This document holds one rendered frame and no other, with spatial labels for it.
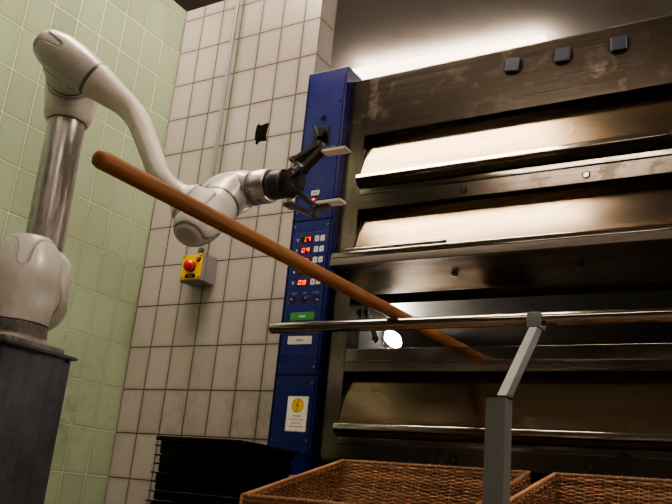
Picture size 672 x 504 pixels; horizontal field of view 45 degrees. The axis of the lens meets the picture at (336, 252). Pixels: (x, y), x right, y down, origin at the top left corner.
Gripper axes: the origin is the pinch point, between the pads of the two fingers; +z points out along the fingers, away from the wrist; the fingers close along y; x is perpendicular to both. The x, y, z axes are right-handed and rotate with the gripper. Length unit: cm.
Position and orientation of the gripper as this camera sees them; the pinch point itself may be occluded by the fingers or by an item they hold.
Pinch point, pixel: (341, 175)
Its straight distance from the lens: 197.2
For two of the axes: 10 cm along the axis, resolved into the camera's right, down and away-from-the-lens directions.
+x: -5.0, -3.0, -8.1
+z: 8.6, -0.8, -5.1
